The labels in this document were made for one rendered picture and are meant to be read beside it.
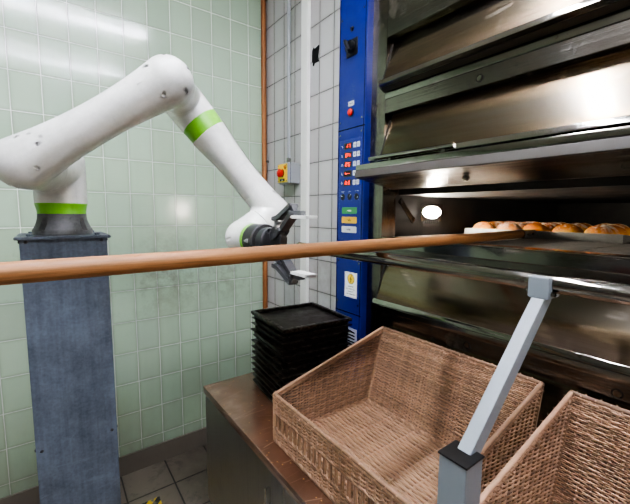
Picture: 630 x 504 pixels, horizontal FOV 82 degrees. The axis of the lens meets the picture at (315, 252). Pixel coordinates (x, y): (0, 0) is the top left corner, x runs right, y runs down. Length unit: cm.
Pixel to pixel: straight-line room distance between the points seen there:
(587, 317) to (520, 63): 66
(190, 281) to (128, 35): 115
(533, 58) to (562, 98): 13
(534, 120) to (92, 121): 108
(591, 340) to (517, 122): 56
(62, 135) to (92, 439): 87
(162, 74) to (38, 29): 100
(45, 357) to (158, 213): 88
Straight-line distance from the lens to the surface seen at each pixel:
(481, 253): 115
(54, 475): 142
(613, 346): 106
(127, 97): 104
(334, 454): 98
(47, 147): 108
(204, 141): 116
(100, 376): 131
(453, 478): 58
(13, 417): 203
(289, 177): 177
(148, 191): 188
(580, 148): 91
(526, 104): 115
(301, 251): 72
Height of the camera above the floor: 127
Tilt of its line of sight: 6 degrees down
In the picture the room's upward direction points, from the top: 1 degrees clockwise
